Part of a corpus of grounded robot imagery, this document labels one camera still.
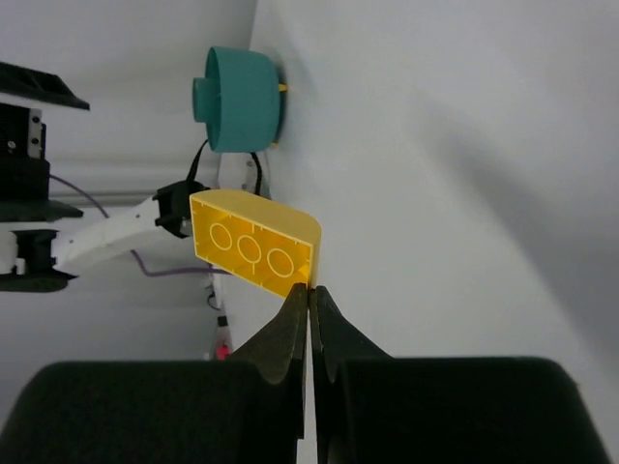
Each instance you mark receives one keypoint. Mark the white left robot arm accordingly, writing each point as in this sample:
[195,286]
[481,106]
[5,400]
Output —
[36,258]

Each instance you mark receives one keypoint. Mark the yellow long lego brick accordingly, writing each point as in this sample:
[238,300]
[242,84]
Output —
[268,244]

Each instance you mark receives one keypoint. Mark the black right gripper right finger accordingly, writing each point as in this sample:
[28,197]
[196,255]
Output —
[371,407]

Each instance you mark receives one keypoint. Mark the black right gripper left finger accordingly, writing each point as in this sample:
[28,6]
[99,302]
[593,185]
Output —
[248,408]

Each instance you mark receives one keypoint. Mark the teal divided round container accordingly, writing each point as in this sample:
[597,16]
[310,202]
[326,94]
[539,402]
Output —
[238,100]

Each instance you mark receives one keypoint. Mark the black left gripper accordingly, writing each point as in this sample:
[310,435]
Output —
[25,172]

